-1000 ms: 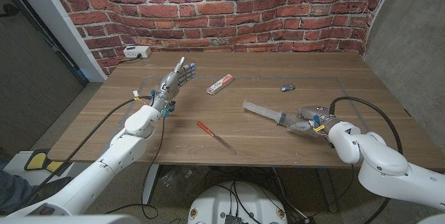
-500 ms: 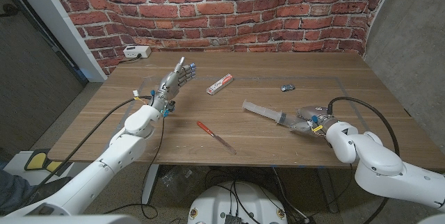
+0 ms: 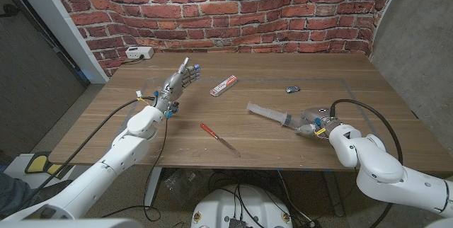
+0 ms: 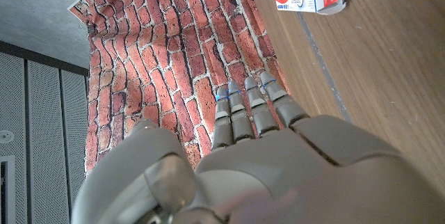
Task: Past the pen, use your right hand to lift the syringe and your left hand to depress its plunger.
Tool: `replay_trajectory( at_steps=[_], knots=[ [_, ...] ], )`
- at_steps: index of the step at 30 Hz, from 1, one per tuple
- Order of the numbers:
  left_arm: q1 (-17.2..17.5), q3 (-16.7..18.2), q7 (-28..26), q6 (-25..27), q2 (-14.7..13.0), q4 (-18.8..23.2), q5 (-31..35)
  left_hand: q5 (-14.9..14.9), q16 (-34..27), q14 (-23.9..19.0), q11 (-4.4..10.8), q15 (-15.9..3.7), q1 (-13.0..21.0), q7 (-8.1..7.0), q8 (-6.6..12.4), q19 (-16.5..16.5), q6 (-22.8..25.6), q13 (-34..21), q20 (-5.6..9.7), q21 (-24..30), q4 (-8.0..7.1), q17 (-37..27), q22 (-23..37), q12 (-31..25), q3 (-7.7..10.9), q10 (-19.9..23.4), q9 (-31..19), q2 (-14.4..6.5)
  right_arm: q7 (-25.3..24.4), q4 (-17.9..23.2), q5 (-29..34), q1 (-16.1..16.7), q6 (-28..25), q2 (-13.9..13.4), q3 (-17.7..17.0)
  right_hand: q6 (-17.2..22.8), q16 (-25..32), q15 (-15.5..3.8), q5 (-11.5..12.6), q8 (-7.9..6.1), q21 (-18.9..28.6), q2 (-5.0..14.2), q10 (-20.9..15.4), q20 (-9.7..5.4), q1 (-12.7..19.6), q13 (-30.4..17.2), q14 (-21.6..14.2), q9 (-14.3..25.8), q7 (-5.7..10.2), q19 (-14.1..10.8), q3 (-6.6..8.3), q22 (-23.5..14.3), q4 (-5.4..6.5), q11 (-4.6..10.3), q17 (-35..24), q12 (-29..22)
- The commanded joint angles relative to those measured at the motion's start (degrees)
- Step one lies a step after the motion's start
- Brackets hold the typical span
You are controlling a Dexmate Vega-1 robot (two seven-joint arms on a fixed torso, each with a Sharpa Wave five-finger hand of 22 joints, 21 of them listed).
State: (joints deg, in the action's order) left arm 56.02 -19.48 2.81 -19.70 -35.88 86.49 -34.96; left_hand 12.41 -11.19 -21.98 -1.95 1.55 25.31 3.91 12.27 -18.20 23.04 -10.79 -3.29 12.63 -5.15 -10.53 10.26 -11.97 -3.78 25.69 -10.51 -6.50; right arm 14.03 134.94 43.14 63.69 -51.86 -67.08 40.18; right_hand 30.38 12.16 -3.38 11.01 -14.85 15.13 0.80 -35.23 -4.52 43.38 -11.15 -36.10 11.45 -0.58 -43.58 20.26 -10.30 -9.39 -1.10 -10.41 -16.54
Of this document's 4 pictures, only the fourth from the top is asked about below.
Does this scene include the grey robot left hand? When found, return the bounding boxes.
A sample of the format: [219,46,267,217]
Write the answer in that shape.
[71,70,445,224]

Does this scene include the red brick print backdrop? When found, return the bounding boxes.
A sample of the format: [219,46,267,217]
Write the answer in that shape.
[67,0,289,176]

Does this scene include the white ceiling slot vent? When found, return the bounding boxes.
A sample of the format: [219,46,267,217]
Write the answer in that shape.
[0,154,17,224]

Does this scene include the round white ceiling fixture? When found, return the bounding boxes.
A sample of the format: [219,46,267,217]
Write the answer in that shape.
[0,129,15,144]

